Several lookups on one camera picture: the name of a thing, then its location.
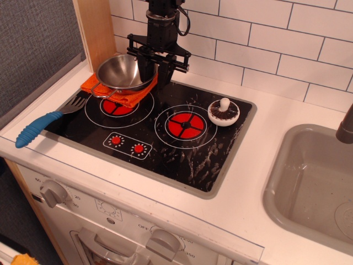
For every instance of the black toy stovetop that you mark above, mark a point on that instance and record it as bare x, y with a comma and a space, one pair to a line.
167, 136

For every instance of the grey oven temperature knob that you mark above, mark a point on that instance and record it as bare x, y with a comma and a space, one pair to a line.
163, 244

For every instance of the blue handled metal fork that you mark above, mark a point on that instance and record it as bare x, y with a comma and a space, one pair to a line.
31, 131

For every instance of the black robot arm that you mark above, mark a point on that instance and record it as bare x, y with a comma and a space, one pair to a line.
170, 8

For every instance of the stainless steel pot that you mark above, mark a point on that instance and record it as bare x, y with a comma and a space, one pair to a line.
119, 75

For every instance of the orange and black object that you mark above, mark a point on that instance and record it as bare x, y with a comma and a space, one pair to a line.
22, 259

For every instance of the grey sink basin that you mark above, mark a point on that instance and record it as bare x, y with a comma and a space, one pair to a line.
309, 191

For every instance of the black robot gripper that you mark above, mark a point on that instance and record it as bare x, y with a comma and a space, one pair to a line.
160, 47

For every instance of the white toy oven front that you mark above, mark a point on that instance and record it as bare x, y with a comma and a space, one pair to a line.
82, 210

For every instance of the wooden side post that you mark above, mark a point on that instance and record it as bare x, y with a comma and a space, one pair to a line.
94, 20

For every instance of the grey oven door handle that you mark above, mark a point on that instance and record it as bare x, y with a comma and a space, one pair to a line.
115, 250

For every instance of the white toy mushroom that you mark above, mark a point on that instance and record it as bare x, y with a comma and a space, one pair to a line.
223, 112

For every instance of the grey timer knob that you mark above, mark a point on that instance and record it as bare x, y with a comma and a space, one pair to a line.
53, 193

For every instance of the grey faucet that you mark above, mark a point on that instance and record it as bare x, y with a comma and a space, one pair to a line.
344, 132

